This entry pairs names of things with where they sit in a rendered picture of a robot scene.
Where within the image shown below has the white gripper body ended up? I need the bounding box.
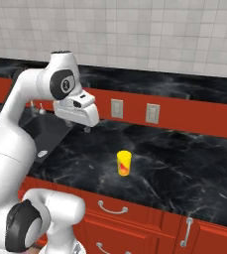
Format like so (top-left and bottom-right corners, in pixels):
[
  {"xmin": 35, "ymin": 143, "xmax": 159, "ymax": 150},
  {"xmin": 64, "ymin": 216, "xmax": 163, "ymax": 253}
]
[{"xmin": 53, "ymin": 98, "xmax": 100, "ymax": 129}]

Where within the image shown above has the yellow cup with red print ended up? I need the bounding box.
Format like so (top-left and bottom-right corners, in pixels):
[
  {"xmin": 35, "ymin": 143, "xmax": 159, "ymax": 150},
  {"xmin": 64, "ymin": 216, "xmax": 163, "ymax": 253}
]
[{"xmin": 116, "ymin": 150, "xmax": 133, "ymax": 178}]

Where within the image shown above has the black sink basin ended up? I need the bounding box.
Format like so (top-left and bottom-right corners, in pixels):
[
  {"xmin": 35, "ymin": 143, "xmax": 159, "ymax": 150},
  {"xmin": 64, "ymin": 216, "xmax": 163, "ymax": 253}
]
[{"xmin": 18, "ymin": 104, "xmax": 75, "ymax": 165}]

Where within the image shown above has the silver tap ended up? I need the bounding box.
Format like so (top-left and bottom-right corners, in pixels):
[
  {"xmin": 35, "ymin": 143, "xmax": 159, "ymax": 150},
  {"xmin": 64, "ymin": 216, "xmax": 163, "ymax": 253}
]
[{"xmin": 28, "ymin": 99, "xmax": 48, "ymax": 117}]

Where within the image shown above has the red drawer front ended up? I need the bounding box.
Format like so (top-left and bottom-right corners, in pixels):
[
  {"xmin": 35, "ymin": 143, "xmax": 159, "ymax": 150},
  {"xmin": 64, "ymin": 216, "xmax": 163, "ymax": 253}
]
[
  {"xmin": 80, "ymin": 217, "xmax": 176, "ymax": 254},
  {"xmin": 79, "ymin": 190, "xmax": 182, "ymax": 238}
]

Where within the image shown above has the red cupboard door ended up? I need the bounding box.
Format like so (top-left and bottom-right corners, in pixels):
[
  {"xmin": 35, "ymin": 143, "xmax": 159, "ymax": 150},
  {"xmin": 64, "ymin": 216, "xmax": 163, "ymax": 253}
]
[{"xmin": 173, "ymin": 216, "xmax": 227, "ymax": 254}]

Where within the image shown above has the grey wall outlet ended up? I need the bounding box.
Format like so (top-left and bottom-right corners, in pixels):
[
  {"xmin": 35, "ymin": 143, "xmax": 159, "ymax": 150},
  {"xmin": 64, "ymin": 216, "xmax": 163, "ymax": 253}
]
[
  {"xmin": 145, "ymin": 102, "xmax": 162, "ymax": 125},
  {"xmin": 110, "ymin": 97, "xmax": 125, "ymax": 120}
]

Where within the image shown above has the silver drawer handle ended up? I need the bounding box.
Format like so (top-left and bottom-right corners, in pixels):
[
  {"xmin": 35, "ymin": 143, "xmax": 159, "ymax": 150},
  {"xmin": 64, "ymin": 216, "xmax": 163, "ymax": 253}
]
[
  {"xmin": 95, "ymin": 241, "xmax": 133, "ymax": 254},
  {"xmin": 97, "ymin": 199, "xmax": 130, "ymax": 215}
]

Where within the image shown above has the silver cupboard door handle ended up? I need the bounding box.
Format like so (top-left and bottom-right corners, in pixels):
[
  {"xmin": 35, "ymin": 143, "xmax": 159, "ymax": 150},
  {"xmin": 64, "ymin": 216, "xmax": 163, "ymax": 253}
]
[{"xmin": 179, "ymin": 216, "xmax": 194, "ymax": 249}]

